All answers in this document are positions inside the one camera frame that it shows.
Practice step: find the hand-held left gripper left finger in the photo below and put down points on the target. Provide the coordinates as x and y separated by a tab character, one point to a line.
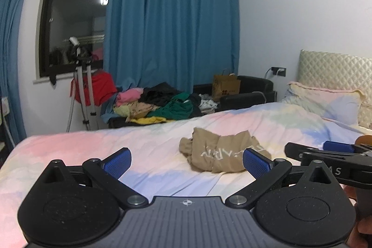
117	163

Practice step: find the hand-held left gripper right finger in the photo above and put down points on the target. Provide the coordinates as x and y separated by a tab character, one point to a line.
257	163

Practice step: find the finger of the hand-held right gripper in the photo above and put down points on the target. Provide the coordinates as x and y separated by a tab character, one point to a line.
338	146
299	150

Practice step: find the tan printed garment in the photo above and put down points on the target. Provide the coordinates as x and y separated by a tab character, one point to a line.
221	149

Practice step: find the person's right hand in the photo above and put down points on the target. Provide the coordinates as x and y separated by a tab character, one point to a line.
363	236

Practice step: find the bed with pastel sheet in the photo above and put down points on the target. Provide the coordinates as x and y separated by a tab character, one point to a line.
87	143

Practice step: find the cream quilted pillow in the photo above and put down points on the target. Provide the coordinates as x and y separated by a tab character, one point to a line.
366	117

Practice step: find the pastel pillow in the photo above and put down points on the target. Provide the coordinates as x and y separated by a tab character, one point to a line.
325	102

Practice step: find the light blue cloth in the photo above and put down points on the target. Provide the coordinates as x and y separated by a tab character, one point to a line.
109	111

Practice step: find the pale yellow-green garment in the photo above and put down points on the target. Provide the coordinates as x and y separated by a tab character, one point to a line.
122	111

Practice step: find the yellow garment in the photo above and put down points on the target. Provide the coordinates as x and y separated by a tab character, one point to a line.
151	120

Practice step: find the beige crumpled garment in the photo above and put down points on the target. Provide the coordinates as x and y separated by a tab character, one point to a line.
144	108

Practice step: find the pink garment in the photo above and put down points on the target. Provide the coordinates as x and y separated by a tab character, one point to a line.
129	95

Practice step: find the cream quilted headboard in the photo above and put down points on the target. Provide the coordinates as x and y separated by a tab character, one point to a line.
334	70

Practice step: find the white patterned garment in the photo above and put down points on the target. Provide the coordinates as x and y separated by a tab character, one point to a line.
207	104

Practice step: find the red garment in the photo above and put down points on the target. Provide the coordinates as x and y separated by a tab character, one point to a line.
100	88

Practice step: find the garment steamer stand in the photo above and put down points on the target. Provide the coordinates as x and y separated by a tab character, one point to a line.
88	91

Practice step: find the green garment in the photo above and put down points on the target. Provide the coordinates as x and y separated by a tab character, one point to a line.
174	108

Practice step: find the black sofa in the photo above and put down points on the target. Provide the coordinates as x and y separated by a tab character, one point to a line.
255	83

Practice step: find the black garment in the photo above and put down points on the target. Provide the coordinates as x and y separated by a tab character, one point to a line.
159	94

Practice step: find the brown paper bag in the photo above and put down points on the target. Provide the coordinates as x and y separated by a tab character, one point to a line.
225	88

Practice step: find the dark grey garment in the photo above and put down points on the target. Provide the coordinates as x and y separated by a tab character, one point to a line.
196	102

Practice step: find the wide blue curtain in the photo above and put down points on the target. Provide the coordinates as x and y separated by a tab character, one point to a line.
174	18

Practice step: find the narrow blue curtain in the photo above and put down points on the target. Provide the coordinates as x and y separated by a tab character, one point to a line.
11	47

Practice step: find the dark framed window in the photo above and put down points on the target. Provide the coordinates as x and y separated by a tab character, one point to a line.
75	4

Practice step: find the black wall socket with charger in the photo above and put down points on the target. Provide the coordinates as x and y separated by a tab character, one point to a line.
279	71

